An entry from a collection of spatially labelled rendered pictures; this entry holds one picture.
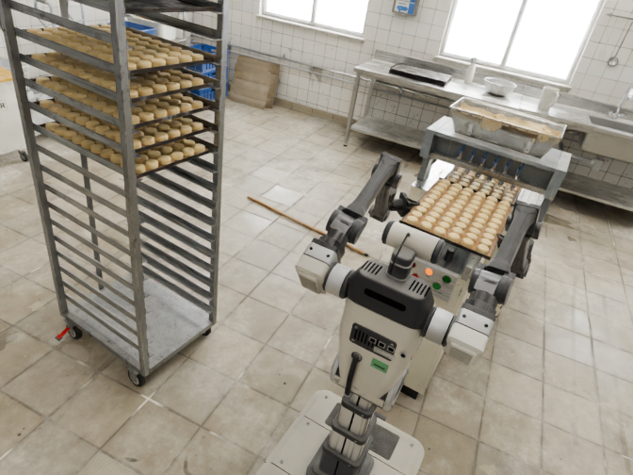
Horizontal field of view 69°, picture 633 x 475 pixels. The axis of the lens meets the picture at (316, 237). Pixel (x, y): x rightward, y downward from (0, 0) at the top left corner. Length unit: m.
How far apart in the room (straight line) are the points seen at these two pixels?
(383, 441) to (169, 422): 0.98
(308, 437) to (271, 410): 0.43
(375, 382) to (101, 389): 1.50
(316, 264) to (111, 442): 1.40
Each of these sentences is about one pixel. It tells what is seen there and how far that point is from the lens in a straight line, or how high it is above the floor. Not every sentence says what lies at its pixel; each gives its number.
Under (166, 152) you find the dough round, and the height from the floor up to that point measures 1.15.
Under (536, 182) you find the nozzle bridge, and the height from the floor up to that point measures 1.06.
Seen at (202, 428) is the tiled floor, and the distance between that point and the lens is 2.35.
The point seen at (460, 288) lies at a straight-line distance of 2.11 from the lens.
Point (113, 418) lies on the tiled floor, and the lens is 2.43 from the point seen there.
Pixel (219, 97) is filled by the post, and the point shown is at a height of 1.36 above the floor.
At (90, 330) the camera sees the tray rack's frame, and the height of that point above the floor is 0.15.
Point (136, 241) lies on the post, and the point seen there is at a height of 0.88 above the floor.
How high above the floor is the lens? 1.94
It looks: 32 degrees down
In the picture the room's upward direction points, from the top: 10 degrees clockwise
